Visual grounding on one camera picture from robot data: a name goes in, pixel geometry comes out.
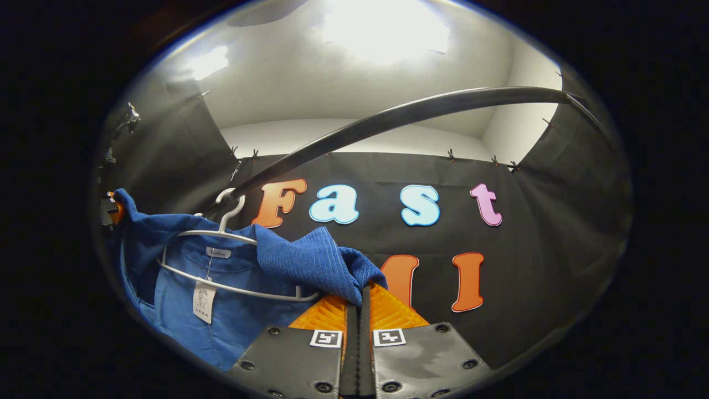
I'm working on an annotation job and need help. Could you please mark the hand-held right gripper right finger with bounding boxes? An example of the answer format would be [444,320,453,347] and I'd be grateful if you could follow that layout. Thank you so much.
[360,283,492,399]

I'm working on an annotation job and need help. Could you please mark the white clothes hanger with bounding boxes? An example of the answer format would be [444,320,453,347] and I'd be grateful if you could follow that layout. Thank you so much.
[158,187,321,303]

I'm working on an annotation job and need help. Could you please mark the large ceiling light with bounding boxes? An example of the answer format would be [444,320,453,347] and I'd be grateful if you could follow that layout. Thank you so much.
[320,0,450,63]

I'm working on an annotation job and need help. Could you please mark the black clothes rack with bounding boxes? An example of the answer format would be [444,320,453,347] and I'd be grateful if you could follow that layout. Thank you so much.
[201,86,610,219]

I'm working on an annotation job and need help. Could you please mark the small ceiling light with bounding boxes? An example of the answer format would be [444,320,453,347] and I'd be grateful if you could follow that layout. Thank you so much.
[188,44,230,81]

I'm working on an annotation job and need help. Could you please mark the white paper garment tag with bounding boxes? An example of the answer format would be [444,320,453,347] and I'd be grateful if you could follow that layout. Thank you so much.
[192,280,218,325]

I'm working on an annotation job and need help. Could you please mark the blue corduroy jacket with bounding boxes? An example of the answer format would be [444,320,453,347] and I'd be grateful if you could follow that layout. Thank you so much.
[111,188,388,372]

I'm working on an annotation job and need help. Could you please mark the row of small backdrop clips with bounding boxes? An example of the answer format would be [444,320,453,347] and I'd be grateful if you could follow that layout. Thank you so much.
[199,69,564,171]

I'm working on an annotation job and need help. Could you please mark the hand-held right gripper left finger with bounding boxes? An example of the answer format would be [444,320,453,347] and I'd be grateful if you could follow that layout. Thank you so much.
[229,294,361,399]

